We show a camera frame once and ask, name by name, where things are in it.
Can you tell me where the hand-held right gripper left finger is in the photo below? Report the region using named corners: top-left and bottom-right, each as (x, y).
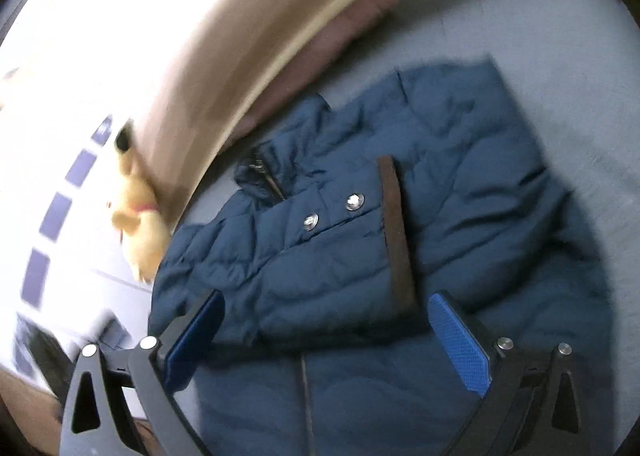
top-left (60, 288), bottom-right (224, 456)

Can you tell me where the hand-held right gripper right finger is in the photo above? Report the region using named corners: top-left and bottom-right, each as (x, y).
top-left (427, 290), bottom-right (593, 456)

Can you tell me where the blue puffer jacket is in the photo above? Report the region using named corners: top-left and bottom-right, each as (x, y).
top-left (148, 60), bottom-right (616, 456)

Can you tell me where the yellow plush toy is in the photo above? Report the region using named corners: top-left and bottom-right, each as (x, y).
top-left (110, 128), bottom-right (172, 284)

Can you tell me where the beige headboard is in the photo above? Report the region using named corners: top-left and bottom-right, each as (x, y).
top-left (125, 0), bottom-right (431, 237)

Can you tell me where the pink pillow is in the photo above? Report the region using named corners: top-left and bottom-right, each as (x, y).
top-left (220, 0), bottom-right (398, 147)

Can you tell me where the grey bed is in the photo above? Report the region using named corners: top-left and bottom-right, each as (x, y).
top-left (165, 0), bottom-right (640, 456)

